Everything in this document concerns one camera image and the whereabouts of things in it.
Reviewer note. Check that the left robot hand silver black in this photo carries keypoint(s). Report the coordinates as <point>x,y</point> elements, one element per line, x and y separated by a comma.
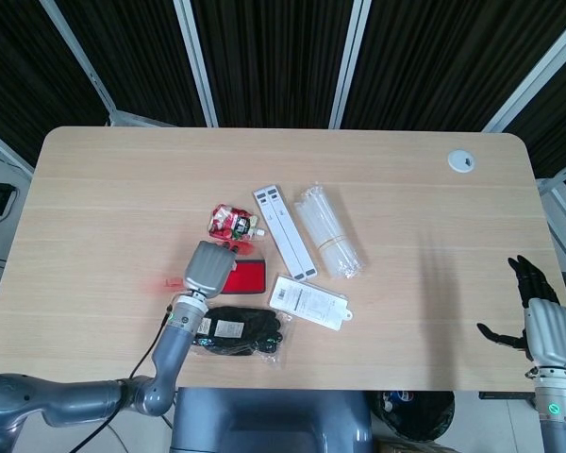
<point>208,269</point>

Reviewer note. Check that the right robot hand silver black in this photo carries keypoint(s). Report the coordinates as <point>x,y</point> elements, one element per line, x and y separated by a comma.
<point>552,332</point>

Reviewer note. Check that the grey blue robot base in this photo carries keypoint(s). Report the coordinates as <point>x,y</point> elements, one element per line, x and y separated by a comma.
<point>264,420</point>

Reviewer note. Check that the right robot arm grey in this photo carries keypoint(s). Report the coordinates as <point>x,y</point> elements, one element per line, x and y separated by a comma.
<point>559,415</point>

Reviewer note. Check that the red ink pad clear lid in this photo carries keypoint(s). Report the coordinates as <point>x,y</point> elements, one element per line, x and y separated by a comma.
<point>250,277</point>

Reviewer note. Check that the red snack pouch with spout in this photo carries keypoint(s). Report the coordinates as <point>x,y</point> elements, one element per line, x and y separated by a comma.
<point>228,222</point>

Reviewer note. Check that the black gloves in plastic bag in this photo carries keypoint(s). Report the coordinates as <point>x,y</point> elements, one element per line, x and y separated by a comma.
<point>247,328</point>

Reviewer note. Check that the black power strip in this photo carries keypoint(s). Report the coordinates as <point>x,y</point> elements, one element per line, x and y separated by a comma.
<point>504,395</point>

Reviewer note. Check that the white flat retail package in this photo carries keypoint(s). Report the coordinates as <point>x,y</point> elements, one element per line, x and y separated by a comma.
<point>306,302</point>

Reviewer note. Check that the clear bag of straws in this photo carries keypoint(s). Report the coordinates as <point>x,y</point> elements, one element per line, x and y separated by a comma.
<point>327,226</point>

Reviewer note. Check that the black trash bin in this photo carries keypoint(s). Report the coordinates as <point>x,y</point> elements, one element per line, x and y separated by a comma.
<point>420,415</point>

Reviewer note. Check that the white partition frame post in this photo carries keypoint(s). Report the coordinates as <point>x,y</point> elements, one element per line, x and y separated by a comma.
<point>82,61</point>
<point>537,78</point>
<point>349,61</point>
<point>195,61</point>

